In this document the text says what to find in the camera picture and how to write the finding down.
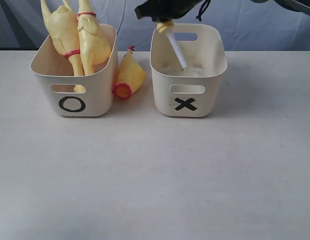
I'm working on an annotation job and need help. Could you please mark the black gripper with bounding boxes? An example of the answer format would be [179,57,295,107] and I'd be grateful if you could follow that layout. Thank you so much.
[134,0,202,21]

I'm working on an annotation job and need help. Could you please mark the broken chicken head with squeaker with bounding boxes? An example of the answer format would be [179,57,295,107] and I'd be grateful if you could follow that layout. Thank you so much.
[157,20,188,68]

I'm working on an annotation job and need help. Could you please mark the headless yellow chicken body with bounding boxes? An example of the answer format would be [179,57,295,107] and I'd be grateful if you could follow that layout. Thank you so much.
[112,45,147,100]

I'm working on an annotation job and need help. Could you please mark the yellow rubber chicken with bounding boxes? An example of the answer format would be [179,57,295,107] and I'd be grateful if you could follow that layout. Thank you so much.
[40,0,86,94]
[77,0,112,76]

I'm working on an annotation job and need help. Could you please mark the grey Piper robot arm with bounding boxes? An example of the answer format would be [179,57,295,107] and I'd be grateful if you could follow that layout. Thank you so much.
[134,0,310,23]

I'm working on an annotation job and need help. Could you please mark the cream bin marked X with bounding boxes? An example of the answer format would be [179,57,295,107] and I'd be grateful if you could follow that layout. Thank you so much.
[150,23,227,118]

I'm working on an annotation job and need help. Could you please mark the cream bin marked O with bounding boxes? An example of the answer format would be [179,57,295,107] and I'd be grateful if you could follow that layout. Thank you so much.
[31,23,118,117]

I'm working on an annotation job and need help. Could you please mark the black cable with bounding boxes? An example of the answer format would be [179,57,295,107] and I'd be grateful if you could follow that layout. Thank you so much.
[195,0,210,22]

